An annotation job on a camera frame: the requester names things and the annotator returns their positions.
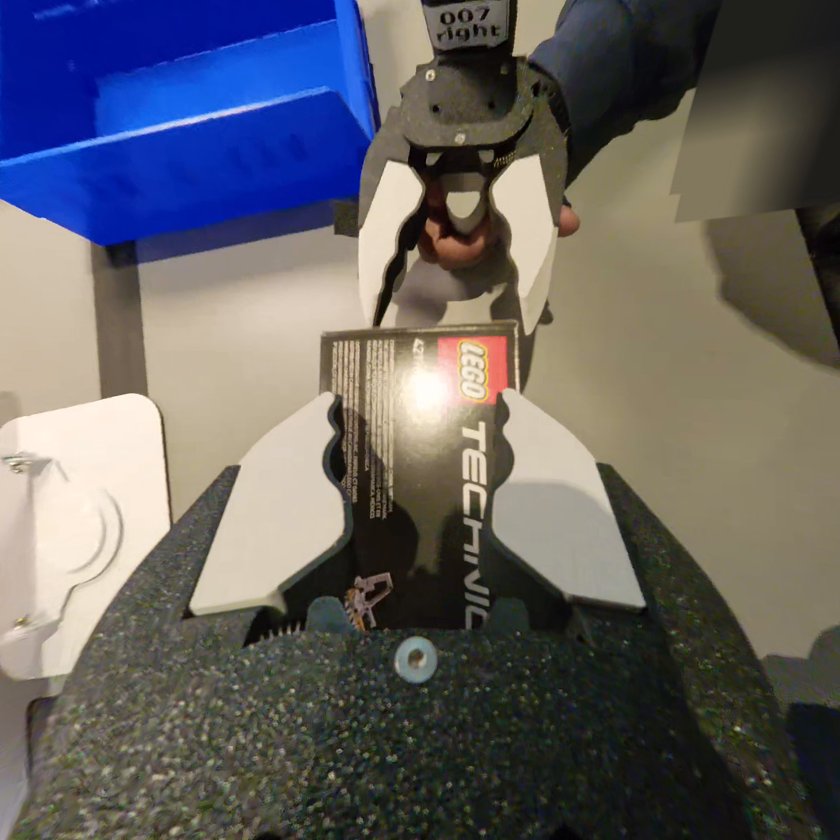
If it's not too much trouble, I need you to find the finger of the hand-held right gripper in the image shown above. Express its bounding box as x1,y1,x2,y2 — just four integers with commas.
491,156,560,333
357,161,427,327

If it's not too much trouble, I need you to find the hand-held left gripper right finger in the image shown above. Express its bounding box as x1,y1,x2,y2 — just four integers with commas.
488,388,648,613

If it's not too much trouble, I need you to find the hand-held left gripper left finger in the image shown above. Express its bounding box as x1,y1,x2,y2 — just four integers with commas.
189,392,356,617

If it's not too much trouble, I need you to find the black toy brick box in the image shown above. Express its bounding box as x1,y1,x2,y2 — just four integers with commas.
319,320,526,634

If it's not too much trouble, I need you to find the person's right forearm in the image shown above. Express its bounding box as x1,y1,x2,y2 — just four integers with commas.
527,0,723,188

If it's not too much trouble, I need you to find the grey desk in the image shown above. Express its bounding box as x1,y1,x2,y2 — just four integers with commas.
0,92,840,840

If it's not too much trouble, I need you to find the person's right hand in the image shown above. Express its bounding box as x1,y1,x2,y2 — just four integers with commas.
420,187,582,271

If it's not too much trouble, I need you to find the blue plastic bin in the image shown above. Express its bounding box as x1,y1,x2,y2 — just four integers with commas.
0,0,383,248

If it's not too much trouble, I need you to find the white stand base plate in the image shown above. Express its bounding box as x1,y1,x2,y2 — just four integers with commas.
0,392,173,681

